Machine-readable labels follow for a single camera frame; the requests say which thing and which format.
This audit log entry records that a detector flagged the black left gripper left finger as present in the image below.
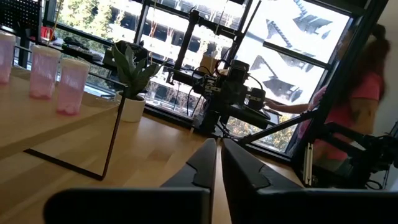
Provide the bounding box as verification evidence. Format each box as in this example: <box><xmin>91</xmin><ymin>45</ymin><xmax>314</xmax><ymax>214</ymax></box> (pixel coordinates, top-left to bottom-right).
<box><xmin>160</xmin><ymin>138</ymin><xmax>218</xmax><ymax>191</ymax></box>

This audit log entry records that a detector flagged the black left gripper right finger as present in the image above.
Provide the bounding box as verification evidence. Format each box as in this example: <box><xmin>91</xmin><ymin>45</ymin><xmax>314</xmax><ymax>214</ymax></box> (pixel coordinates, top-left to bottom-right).
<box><xmin>221</xmin><ymin>138</ymin><xmax>306</xmax><ymax>224</ymax></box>

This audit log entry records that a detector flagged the pink medicine bottle white cap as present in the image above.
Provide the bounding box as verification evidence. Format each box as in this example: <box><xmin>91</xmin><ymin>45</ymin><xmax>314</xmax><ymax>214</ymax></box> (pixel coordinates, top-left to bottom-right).
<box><xmin>56</xmin><ymin>58</ymin><xmax>91</xmax><ymax>116</ymax></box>
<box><xmin>0</xmin><ymin>30</ymin><xmax>17</xmax><ymax>85</ymax></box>
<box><xmin>29</xmin><ymin>44</ymin><xmax>62</xmax><ymax>101</ymax></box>

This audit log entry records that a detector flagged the green succulent in white pot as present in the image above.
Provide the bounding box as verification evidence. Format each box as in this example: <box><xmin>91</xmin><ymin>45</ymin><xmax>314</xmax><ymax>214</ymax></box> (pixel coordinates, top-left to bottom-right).
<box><xmin>111</xmin><ymin>42</ymin><xmax>163</xmax><ymax>123</ymax></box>

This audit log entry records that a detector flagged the brown cardboard box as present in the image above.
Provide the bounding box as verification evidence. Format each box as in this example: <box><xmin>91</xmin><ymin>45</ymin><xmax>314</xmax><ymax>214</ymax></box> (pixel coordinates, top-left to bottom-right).
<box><xmin>198</xmin><ymin>54</ymin><xmax>219</xmax><ymax>75</ymax></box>

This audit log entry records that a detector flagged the black device on stand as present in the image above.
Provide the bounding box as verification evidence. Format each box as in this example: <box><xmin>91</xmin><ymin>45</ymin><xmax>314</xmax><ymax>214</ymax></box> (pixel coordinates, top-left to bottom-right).
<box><xmin>315</xmin><ymin>121</ymin><xmax>398</xmax><ymax>190</ymax></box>

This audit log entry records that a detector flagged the person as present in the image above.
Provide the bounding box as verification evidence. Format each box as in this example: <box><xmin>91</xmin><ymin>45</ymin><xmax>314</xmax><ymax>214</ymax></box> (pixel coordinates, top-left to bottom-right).
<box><xmin>264</xmin><ymin>23</ymin><xmax>392</xmax><ymax>175</ymax></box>

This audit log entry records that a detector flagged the small red object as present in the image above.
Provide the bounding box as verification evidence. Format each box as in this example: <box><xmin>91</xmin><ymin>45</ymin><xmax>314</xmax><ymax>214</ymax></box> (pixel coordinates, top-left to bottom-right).
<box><xmin>39</xmin><ymin>26</ymin><xmax>56</xmax><ymax>42</ymax></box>

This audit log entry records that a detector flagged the black perforated panel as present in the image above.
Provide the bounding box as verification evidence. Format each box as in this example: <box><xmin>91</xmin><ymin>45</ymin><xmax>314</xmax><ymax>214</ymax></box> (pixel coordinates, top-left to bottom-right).
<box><xmin>0</xmin><ymin>0</ymin><xmax>43</xmax><ymax>31</ymax></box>

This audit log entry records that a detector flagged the black window frame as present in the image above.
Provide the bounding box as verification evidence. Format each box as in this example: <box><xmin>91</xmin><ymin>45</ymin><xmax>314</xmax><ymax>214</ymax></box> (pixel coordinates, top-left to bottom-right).
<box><xmin>42</xmin><ymin>0</ymin><xmax>389</xmax><ymax>156</ymax></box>

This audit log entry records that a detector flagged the black frame upright post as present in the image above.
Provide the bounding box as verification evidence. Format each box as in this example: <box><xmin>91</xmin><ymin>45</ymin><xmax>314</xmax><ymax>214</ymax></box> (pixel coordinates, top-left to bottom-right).
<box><xmin>290</xmin><ymin>0</ymin><xmax>389</xmax><ymax>187</ymax></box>

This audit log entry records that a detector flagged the wooden shelf with black frame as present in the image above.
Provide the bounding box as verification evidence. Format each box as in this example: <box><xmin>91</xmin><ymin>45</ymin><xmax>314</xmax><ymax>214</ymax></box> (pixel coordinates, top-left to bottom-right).
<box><xmin>0</xmin><ymin>65</ymin><xmax>129</xmax><ymax>182</ymax></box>

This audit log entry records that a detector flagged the yellow hanging cable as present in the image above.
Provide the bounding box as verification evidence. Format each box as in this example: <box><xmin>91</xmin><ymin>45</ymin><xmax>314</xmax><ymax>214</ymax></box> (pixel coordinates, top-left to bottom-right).
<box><xmin>46</xmin><ymin>0</ymin><xmax>65</xmax><ymax>47</ymax></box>

